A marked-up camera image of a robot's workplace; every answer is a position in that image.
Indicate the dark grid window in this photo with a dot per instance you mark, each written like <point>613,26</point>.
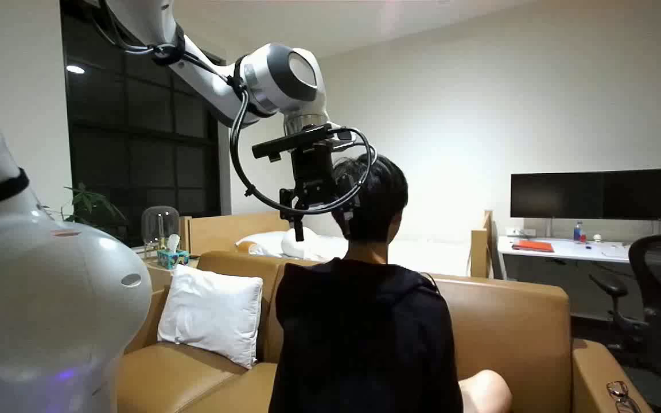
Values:
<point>139,138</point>

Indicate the tan leather sofa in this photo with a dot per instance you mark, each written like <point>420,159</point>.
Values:
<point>506,329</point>

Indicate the wide black monitor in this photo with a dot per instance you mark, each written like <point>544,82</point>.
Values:
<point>598,196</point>

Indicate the white bedding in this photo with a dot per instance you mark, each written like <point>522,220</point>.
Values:
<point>270,245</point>

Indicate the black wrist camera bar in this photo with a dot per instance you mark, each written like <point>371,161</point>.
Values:
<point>300,141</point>

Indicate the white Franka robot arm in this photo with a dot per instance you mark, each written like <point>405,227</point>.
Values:
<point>40,307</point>

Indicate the seated person with dark hair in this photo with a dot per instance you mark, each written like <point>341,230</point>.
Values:
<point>378,198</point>

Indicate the red item on desk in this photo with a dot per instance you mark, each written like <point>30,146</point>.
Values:
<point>534,246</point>

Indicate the blue bottle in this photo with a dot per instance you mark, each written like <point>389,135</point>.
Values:
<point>579,233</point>

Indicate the white desk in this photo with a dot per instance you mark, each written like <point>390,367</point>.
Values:
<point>567,252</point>

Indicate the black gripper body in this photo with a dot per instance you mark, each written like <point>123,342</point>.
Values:
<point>312,175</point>

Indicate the teal tissue box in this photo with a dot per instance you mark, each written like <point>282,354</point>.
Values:
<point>171,255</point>

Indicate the white dotted pillow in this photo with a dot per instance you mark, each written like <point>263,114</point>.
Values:
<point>211,314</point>

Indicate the green house plant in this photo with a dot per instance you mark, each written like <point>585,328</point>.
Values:
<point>92,209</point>

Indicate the glass dome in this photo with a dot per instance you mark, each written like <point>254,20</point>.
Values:
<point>160,223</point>

